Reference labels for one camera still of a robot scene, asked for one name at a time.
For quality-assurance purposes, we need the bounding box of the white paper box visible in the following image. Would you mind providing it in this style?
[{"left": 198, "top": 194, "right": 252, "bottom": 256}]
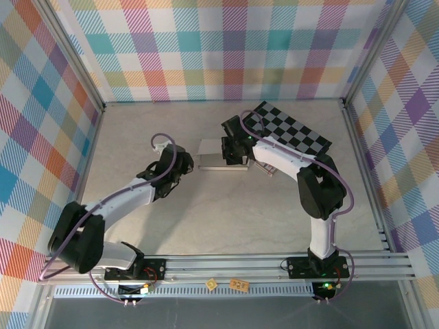
[{"left": 197, "top": 138, "right": 250, "bottom": 171}]

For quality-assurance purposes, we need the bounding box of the playing card box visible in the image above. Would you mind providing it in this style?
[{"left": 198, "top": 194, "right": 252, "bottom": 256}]
[{"left": 254, "top": 160, "right": 277, "bottom": 176}]

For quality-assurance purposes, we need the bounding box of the black grey folding chessboard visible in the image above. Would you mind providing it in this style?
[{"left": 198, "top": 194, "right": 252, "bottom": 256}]
[{"left": 239, "top": 101, "right": 333, "bottom": 157}]

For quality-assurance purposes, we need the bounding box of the black connector board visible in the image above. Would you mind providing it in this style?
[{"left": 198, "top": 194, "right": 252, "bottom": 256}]
[
  {"left": 117, "top": 283, "right": 154, "bottom": 298},
  {"left": 311, "top": 280, "right": 336, "bottom": 299}
]

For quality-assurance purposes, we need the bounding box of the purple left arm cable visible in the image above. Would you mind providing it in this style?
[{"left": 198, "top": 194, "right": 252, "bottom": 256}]
[{"left": 40, "top": 133, "right": 179, "bottom": 305}]

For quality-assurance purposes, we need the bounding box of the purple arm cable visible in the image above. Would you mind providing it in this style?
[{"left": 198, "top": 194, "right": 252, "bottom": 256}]
[
  {"left": 40, "top": 133, "right": 179, "bottom": 305},
  {"left": 239, "top": 109, "right": 361, "bottom": 305}
]

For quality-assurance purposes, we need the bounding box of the aluminium side rail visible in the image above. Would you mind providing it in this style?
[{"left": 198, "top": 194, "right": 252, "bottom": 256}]
[
  {"left": 341, "top": 99, "right": 394, "bottom": 254},
  {"left": 61, "top": 106, "right": 106, "bottom": 256}
]

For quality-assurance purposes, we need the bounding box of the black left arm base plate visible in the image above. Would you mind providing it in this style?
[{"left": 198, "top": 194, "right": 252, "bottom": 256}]
[{"left": 104, "top": 257, "right": 168, "bottom": 282}]

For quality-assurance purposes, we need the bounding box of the aluminium mounting rail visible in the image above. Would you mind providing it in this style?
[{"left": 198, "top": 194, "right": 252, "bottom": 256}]
[{"left": 36, "top": 251, "right": 418, "bottom": 286}]

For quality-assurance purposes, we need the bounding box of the thin red wire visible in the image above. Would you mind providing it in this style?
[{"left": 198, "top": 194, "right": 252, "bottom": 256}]
[{"left": 143, "top": 267, "right": 162, "bottom": 285}]

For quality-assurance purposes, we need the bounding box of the white slotted cable duct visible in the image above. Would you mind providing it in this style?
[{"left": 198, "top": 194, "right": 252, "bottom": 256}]
[{"left": 53, "top": 286, "right": 315, "bottom": 299}]

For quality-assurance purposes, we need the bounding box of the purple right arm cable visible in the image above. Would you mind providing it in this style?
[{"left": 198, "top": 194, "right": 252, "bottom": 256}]
[{"left": 239, "top": 109, "right": 361, "bottom": 305}]

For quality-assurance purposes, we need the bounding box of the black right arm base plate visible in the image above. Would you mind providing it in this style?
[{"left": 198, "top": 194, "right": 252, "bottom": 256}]
[{"left": 286, "top": 255, "right": 351, "bottom": 279}]

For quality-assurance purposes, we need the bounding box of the aluminium frame post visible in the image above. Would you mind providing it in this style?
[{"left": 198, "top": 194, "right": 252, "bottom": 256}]
[
  {"left": 32, "top": 0, "right": 106, "bottom": 114},
  {"left": 341, "top": 0, "right": 411, "bottom": 110}
]

